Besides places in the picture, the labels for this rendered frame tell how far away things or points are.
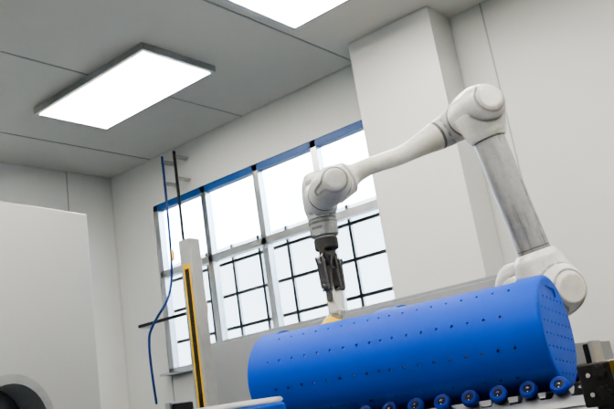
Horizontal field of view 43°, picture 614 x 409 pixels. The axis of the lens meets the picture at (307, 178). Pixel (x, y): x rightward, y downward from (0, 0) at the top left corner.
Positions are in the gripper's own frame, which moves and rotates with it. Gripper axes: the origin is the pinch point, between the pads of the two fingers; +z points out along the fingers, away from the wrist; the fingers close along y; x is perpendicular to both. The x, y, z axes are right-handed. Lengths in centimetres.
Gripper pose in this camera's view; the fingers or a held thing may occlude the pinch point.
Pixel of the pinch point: (335, 302)
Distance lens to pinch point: 238.0
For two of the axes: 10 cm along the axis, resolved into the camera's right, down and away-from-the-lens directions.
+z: 1.6, 9.5, -2.8
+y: -5.3, -1.6, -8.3
